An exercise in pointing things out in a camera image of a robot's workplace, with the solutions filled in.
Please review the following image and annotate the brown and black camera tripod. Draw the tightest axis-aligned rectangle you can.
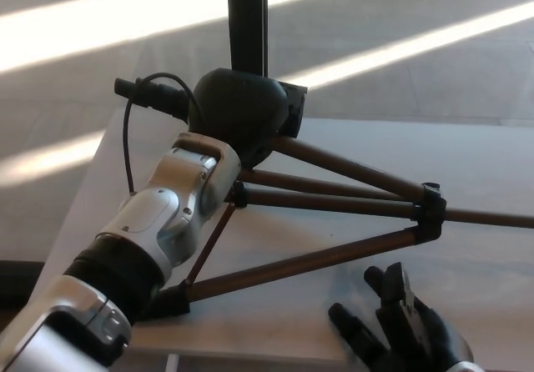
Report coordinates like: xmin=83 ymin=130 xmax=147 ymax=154
xmin=114 ymin=77 xmax=534 ymax=319

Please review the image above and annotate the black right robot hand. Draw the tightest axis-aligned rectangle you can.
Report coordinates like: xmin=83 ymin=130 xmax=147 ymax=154
xmin=327 ymin=263 xmax=475 ymax=372

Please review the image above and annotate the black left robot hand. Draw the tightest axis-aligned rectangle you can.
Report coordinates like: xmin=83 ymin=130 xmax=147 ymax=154
xmin=187 ymin=67 xmax=310 ymax=169

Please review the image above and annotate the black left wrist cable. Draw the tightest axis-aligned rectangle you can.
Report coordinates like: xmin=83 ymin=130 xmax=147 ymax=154
xmin=123 ymin=72 xmax=194 ymax=194

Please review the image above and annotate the black vertical post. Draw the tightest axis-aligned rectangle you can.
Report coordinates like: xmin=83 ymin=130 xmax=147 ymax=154
xmin=225 ymin=0 xmax=270 ymax=78

